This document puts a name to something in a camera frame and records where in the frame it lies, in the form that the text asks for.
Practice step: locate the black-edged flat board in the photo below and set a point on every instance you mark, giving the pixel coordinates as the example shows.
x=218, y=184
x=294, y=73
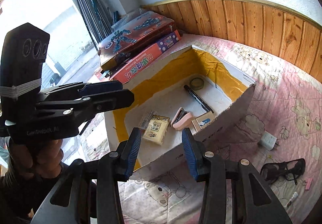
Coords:
x=85, y=126

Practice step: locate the pink stapler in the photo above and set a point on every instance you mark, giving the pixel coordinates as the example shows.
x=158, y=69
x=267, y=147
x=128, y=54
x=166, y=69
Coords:
x=181, y=123

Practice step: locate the black marker pen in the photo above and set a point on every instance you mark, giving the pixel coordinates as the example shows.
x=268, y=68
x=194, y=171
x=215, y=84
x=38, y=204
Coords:
x=198, y=99

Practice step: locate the black sunglasses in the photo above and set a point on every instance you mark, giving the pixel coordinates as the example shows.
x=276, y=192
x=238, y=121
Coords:
x=299, y=163

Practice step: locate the pink binder clip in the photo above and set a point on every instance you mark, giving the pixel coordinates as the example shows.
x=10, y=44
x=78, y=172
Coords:
x=308, y=183

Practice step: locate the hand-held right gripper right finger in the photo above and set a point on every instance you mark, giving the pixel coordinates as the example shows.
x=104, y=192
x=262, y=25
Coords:
x=190, y=156

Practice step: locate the white plug charger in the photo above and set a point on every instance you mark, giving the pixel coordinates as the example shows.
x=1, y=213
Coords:
x=268, y=139

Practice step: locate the cardboard box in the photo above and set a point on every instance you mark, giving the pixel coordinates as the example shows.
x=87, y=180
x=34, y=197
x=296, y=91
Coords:
x=226, y=123

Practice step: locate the red robot toy box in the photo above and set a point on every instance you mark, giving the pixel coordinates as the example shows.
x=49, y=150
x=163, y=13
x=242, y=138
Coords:
x=135, y=33

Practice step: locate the yellow tissue packet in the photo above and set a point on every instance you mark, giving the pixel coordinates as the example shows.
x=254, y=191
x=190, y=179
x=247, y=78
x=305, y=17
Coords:
x=156, y=131

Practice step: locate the small white tube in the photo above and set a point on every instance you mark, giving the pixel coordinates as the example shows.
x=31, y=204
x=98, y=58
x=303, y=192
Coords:
x=291, y=198

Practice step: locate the dark metal window grille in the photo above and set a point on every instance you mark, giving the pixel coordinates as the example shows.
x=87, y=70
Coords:
x=83, y=0

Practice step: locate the person's left hand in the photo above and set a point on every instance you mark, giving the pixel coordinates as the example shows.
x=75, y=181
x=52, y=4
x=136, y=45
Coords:
x=37, y=158

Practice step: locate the pink toy washing machine box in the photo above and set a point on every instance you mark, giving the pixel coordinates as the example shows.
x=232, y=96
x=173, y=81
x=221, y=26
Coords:
x=140, y=63

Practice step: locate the black tape roll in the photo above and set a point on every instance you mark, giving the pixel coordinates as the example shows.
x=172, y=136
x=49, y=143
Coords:
x=192, y=83

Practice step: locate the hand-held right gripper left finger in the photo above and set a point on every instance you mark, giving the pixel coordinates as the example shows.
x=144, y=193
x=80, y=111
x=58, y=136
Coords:
x=132, y=153

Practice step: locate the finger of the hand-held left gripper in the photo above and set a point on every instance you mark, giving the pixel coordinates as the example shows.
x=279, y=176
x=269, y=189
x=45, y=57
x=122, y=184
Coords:
x=113, y=102
x=100, y=85

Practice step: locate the person's left forearm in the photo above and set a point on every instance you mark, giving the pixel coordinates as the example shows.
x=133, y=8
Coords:
x=20, y=198

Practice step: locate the red white staple box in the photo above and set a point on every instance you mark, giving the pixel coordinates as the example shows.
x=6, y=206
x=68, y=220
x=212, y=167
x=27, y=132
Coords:
x=147, y=119

